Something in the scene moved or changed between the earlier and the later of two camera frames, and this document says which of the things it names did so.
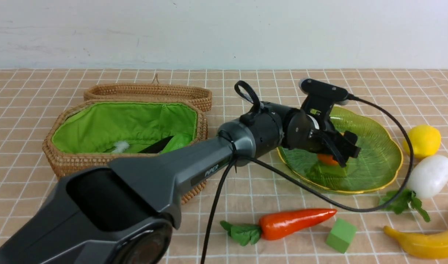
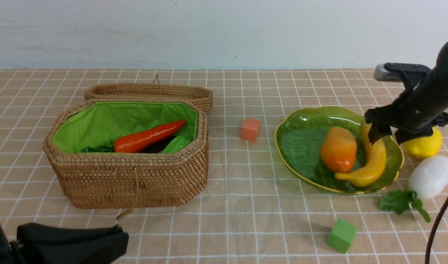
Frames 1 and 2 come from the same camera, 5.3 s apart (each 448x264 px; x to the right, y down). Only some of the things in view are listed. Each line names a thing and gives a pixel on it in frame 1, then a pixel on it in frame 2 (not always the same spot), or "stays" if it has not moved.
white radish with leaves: x=430 y=176 stays
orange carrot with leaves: x=276 y=224 to x=131 y=143
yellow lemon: x=425 y=141 stays
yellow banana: x=442 y=245 to x=371 y=172
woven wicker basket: x=81 y=134 stays
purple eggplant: x=157 y=147 stays
